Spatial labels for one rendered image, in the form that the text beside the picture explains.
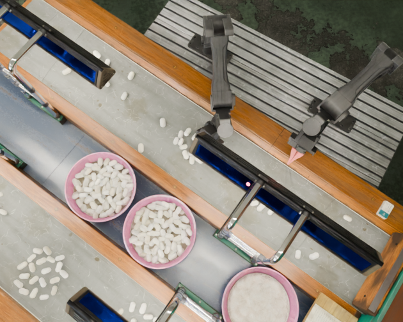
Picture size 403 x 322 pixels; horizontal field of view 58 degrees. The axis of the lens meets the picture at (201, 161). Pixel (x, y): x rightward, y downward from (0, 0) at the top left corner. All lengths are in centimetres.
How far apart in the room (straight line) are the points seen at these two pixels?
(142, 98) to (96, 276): 71
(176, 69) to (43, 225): 79
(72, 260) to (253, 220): 68
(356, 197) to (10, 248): 129
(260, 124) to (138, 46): 60
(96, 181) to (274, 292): 78
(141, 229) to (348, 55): 183
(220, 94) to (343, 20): 166
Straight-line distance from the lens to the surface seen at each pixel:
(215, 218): 136
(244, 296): 139
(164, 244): 140
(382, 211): 150
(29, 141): 167
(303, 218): 104
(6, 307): 151
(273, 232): 141
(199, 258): 144
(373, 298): 138
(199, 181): 140
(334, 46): 266
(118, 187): 143
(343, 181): 149
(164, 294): 136
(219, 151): 105
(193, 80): 152
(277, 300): 142
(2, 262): 155
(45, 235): 149
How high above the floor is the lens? 211
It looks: 75 degrees down
